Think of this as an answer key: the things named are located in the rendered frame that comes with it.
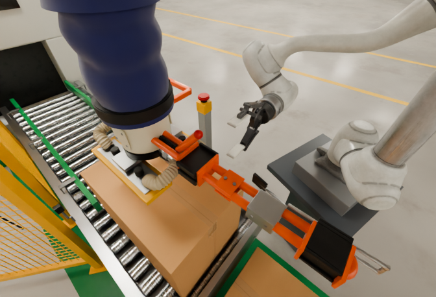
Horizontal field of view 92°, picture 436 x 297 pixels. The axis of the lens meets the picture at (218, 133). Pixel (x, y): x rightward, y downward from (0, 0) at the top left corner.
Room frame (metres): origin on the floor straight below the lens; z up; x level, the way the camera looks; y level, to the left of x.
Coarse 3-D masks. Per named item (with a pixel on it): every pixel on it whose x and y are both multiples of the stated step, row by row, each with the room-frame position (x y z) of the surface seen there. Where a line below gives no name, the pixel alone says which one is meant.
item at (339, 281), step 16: (320, 224) 0.19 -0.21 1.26; (304, 240) 0.16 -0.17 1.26; (320, 240) 0.16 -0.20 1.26; (336, 240) 0.16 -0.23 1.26; (304, 256) 0.15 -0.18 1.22; (320, 256) 0.14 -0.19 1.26; (336, 256) 0.14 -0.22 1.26; (352, 256) 0.14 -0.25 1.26; (320, 272) 0.12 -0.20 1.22; (336, 272) 0.11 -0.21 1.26
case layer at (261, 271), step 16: (256, 256) 0.36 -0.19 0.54; (240, 272) 0.29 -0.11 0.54; (256, 272) 0.29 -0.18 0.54; (272, 272) 0.29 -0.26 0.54; (288, 272) 0.29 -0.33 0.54; (240, 288) 0.23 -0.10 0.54; (256, 288) 0.23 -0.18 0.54; (272, 288) 0.23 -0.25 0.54; (288, 288) 0.23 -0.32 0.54; (304, 288) 0.23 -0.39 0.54
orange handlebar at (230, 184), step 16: (176, 96) 0.70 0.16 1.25; (160, 144) 0.44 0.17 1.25; (176, 144) 0.45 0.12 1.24; (208, 176) 0.32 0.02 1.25; (224, 176) 0.32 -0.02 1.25; (240, 176) 0.32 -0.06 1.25; (224, 192) 0.28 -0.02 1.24; (256, 192) 0.28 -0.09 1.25; (304, 224) 0.20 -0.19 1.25; (288, 240) 0.17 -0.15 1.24; (352, 272) 0.11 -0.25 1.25
